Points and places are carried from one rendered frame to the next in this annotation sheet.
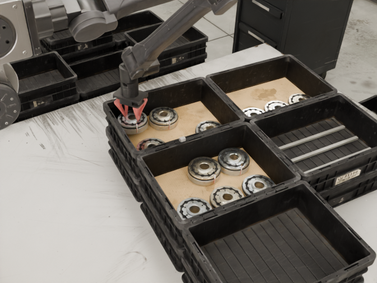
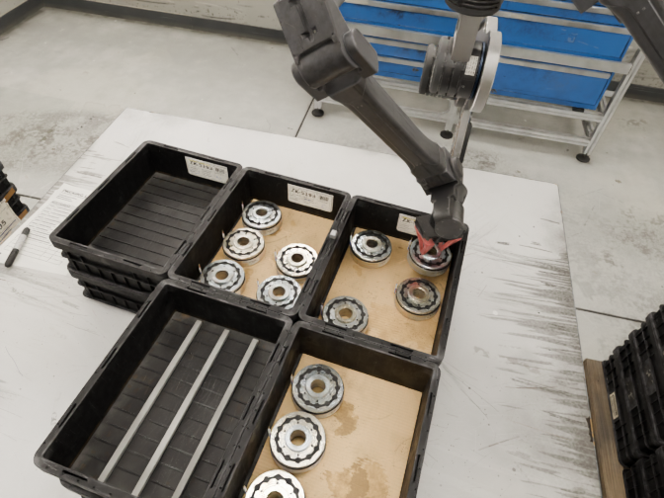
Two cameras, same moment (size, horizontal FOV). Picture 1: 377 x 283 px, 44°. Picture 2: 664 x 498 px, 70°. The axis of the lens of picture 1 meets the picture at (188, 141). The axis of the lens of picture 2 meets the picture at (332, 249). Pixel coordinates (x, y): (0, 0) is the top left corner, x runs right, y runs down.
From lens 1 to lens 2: 173 cm
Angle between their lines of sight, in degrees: 82
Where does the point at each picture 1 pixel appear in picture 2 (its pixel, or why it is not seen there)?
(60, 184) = not seen: hidden behind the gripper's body
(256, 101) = (354, 453)
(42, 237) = (377, 186)
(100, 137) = (479, 292)
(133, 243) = not seen: hidden behind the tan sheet
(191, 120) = (392, 330)
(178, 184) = (308, 240)
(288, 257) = (151, 241)
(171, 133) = (386, 292)
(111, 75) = not seen: outside the picture
